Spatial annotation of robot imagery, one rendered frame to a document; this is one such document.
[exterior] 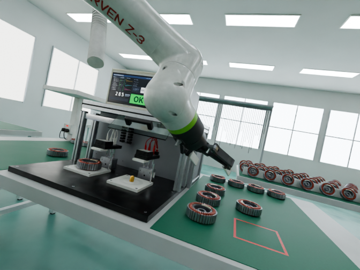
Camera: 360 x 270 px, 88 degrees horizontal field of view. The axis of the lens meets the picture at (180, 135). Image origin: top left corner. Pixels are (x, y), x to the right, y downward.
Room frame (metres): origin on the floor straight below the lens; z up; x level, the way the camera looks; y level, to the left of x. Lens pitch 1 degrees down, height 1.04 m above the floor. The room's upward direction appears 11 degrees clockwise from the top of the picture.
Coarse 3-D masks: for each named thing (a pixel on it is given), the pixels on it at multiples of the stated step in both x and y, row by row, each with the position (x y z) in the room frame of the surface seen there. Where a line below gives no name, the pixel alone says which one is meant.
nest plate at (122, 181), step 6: (108, 180) 0.79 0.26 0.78; (114, 180) 0.80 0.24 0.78; (120, 180) 0.82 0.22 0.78; (126, 180) 0.84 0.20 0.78; (138, 180) 0.87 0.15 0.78; (144, 180) 0.89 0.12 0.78; (120, 186) 0.77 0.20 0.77; (126, 186) 0.76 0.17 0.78; (132, 186) 0.77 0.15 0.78; (138, 186) 0.78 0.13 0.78; (144, 186) 0.80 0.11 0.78
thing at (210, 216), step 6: (192, 204) 0.70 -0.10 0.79; (198, 204) 0.72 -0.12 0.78; (204, 204) 0.72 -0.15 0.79; (186, 210) 0.68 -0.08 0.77; (192, 210) 0.65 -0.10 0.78; (198, 210) 0.68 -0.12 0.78; (204, 210) 0.69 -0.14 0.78; (210, 210) 0.69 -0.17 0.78; (192, 216) 0.64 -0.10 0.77; (198, 216) 0.63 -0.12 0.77; (204, 216) 0.63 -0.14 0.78; (210, 216) 0.63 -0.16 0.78; (204, 222) 0.63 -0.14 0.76; (210, 222) 0.64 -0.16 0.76
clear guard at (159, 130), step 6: (114, 120) 0.73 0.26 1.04; (120, 120) 0.73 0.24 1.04; (108, 126) 0.70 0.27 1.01; (114, 126) 0.70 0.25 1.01; (120, 126) 0.70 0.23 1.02; (126, 126) 0.70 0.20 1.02; (132, 126) 0.70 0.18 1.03; (138, 126) 0.69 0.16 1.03; (144, 126) 0.69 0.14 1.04; (156, 126) 0.69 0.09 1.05; (162, 126) 0.69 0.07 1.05; (132, 132) 0.67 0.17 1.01; (138, 132) 0.67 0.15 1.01; (144, 132) 0.67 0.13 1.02; (150, 132) 0.67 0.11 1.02; (156, 132) 0.66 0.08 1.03; (162, 132) 0.66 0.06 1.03; (168, 132) 0.66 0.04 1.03; (156, 138) 0.65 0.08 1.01; (162, 138) 0.64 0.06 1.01
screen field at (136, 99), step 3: (132, 96) 1.01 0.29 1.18; (135, 96) 1.00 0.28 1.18; (138, 96) 1.00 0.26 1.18; (141, 96) 0.99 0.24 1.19; (132, 99) 1.01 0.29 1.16; (135, 99) 1.00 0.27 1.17; (138, 99) 1.00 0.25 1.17; (141, 99) 0.99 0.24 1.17; (129, 102) 1.01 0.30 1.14; (132, 102) 1.01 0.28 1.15; (135, 102) 1.00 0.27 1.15; (138, 102) 1.00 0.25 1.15; (141, 102) 0.99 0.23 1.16; (144, 105) 0.98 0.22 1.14
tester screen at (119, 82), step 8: (112, 80) 1.05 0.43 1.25; (120, 80) 1.04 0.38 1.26; (128, 80) 1.02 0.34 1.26; (136, 80) 1.01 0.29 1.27; (144, 80) 0.99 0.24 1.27; (112, 88) 1.05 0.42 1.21; (120, 88) 1.03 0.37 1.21; (128, 88) 1.02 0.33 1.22; (120, 96) 1.03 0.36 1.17; (128, 96) 1.01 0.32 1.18; (136, 104) 1.00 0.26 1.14
